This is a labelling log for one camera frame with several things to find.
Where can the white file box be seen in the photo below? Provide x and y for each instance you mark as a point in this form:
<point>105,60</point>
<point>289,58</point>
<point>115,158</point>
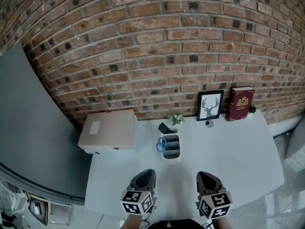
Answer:
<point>107,151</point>

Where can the small pale green potted plant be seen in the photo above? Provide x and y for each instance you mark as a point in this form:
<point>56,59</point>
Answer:
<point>176,118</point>

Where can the person's right forearm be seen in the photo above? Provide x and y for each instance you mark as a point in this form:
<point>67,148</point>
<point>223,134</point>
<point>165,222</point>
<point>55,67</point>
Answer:
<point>222,224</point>

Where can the white desk organizer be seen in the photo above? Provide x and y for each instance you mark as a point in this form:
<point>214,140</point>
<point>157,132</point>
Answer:
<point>171,157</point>

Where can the person's right hand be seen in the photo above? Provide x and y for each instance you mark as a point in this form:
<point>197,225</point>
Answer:
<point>221,190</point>

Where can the white cabinet with drawers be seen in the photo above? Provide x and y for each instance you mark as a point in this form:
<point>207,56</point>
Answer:
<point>296,149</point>

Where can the person's left forearm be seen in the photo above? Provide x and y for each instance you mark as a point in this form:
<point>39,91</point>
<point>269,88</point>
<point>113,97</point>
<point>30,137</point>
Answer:
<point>131,223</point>

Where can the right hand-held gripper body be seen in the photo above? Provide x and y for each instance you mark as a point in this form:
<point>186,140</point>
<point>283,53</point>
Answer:
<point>215,205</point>

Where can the person's left hand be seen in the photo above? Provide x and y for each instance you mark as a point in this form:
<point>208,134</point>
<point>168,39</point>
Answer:
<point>130,188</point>

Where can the grey refrigerator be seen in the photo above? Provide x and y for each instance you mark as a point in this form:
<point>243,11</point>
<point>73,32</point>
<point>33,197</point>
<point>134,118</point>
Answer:
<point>33,132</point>

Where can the red hardcover book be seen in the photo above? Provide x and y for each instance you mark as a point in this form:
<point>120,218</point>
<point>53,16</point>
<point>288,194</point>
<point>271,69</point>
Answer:
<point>240,104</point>

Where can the person's dark clothing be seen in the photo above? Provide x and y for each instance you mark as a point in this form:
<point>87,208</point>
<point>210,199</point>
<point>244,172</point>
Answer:
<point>181,225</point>

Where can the black remote control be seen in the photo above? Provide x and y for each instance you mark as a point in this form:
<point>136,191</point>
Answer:
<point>164,127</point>

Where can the small dark green potted plant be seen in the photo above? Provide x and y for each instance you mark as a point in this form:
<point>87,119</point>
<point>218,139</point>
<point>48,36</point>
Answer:
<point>252,109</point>

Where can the black framed deer picture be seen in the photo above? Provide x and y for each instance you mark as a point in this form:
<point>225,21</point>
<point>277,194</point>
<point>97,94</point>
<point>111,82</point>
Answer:
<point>210,105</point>

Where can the beige file box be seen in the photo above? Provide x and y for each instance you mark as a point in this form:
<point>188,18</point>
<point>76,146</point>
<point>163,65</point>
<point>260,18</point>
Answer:
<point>107,130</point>

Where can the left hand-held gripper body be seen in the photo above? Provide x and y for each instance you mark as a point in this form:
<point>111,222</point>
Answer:
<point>135,203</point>

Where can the white plastic container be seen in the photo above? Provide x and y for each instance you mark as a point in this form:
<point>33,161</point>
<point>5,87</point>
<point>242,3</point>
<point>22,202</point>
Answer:
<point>19,201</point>

